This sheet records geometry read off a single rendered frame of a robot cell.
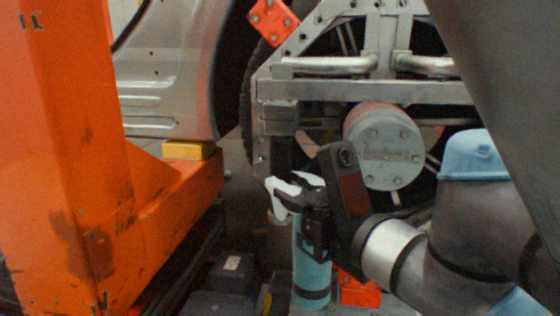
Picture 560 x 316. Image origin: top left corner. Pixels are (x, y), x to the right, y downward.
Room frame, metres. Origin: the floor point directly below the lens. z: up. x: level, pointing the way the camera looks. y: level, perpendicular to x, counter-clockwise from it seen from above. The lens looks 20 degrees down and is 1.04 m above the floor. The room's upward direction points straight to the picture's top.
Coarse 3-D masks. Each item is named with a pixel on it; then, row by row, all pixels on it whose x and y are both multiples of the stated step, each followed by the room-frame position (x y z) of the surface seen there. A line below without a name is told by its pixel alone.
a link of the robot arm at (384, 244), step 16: (384, 224) 0.31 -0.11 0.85; (400, 224) 0.31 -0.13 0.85; (368, 240) 0.30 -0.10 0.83; (384, 240) 0.30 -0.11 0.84; (400, 240) 0.29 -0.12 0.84; (368, 256) 0.29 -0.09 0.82; (384, 256) 0.28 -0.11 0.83; (368, 272) 0.29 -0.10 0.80; (384, 272) 0.28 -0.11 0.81; (384, 288) 0.28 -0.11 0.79
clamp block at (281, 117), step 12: (264, 108) 0.48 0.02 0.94; (276, 108) 0.48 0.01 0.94; (288, 108) 0.47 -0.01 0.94; (300, 108) 0.53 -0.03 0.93; (264, 120) 0.48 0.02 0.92; (276, 120) 0.48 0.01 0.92; (288, 120) 0.47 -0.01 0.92; (300, 120) 0.54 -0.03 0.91; (264, 132) 0.48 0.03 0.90; (276, 132) 0.48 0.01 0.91; (288, 132) 0.47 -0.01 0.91
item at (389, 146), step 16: (352, 112) 0.67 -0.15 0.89; (368, 112) 0.59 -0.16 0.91; (384, 112) 0.57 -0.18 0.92; (400, 112) 0.58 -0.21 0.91; (352, 128) 0.58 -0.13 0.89; (368, 128) 0.53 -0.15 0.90; (384, 128) 0.52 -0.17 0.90; (400, 128) 0.52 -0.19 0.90; (416, 128) 0.56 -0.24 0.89; (368, 144) 0.53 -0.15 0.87; (384, 144) 0.52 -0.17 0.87; (400, 144) 0.52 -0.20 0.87; (416, 144) 0.51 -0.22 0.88; (368, 160) 0.53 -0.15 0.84; (384, 160) 0.52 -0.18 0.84; (400, 160) 0.52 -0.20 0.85; (416, 160) 0.51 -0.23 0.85; (368, 176) 0.53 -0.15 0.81; (384, 176) 0.52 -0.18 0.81; (400, 176) 0.52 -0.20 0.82; (416, 176) 0.52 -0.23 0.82
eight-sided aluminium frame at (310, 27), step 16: (336, 0) 0.68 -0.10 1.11; (352, 0) 0.68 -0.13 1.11; (368, 0) 0.67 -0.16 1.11; (384, 0) 0.67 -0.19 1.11; (400, 0) 0.70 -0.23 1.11; (416, 0) 0.66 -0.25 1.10; (320, 16) 0.73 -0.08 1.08; (336, 16) 0.68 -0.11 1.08; (352, 16) 0.72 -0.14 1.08; (416, 16) 0.70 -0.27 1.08; (304, 32) 0.69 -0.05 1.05; (320, 32) 0.69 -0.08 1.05; (288, 48) 0.70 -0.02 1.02; (304, 48) 0.69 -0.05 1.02; (256, 112) 0.71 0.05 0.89; (256, 128) 0.71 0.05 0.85; (256, 144) 0.71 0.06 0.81; (256, 160) 0.71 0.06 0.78; (256, 176) 0.71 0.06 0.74; (432, 208) 0.68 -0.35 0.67; (416, 224) 0.66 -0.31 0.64
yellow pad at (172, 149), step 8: (168, 144) 0.98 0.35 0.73; (176, 144) 0.98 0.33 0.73; (184, 144) 0.98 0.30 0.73; (192, 144) 0.98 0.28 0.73; (200, 144) 0.98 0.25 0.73; (208, 144) 1.02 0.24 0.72; (168, 152) 0.98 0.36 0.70; (176, 152) 0.98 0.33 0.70; (184, 152) 0.97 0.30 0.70; (192, 152) 0.97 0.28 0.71; (200, 152) 0.97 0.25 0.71; (208, 152) 1.02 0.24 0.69; (200, 160) 0.96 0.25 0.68
